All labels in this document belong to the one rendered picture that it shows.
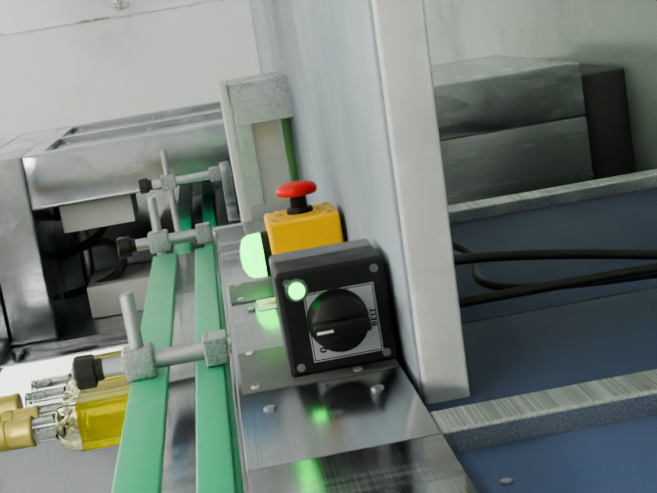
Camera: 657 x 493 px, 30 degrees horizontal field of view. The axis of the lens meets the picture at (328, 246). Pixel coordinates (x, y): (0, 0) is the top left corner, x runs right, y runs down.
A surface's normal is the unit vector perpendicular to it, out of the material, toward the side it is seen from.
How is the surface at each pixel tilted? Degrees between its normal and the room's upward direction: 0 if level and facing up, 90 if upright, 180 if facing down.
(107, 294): 90
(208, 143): 90
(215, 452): 90
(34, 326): 90
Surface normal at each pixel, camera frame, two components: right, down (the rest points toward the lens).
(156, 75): 0.11, 0.18
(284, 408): -0.16, -0.97
